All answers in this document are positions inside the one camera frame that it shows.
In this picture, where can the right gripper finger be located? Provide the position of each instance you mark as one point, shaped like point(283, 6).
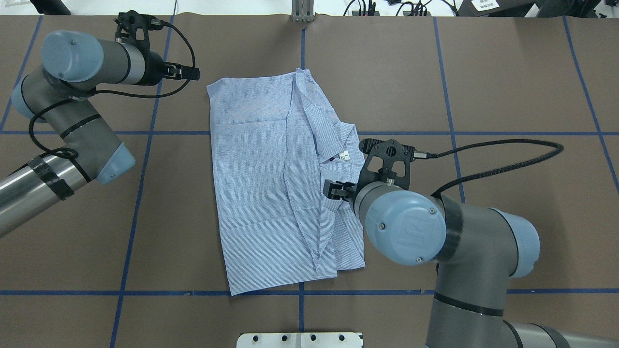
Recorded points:
point(339, 190)

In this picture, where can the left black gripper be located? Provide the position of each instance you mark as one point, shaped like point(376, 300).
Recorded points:
point(154, 69)

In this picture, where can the light blue striped shirt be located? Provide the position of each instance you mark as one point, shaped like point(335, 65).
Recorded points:
point(275, 141)

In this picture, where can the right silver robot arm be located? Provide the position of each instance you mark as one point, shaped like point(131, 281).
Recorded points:
point(476, 250)

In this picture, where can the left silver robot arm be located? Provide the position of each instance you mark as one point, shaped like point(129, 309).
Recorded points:
point(77, 146)

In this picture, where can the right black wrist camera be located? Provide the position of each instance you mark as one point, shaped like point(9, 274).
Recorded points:
point(389, 152)

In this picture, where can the aluminium frame post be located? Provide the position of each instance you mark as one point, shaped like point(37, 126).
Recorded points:
point(302, 11)

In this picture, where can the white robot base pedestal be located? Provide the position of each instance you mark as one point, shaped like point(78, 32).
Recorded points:
point(301, 340)

